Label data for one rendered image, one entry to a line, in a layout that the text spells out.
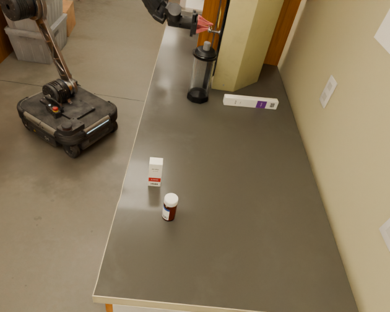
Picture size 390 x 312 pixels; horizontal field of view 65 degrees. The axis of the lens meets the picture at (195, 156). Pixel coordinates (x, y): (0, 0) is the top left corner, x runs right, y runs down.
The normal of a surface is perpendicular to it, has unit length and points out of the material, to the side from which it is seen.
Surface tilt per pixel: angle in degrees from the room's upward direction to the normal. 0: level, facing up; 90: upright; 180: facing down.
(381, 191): 90
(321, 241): 0
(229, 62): 90
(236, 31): 90
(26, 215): 0
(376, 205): 90
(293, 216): 0
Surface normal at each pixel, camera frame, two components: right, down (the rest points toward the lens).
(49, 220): 0.15, -0.71
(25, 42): -0.04, 0.76
